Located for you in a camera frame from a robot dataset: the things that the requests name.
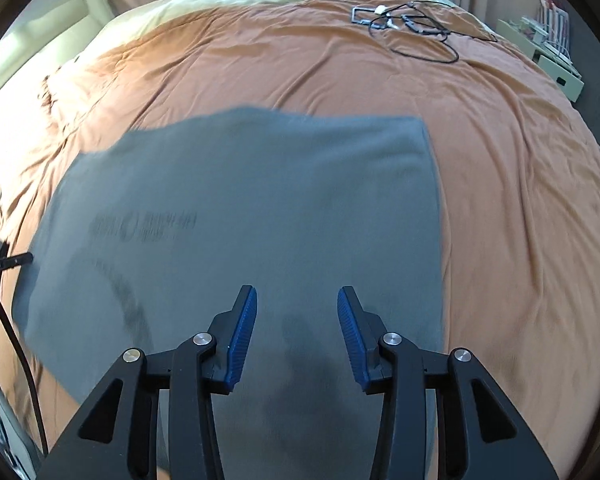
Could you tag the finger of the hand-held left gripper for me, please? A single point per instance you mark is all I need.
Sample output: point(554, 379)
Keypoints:
point(10, 262)

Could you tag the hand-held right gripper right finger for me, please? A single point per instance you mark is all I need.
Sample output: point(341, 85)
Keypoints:
point(351, 335)

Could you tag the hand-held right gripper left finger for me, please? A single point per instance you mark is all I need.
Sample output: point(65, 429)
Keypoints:
point(242, 335)

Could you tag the gray t-shirt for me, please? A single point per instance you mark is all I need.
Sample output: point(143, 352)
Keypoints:
point(280, 200)

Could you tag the orange blanket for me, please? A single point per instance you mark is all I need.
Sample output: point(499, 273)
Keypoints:
point(505, 185)

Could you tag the white drawer unit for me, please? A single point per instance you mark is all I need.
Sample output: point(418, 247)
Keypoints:
point(545, 60)

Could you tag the rack with red items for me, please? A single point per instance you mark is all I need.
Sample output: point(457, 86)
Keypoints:
point(555, 15)

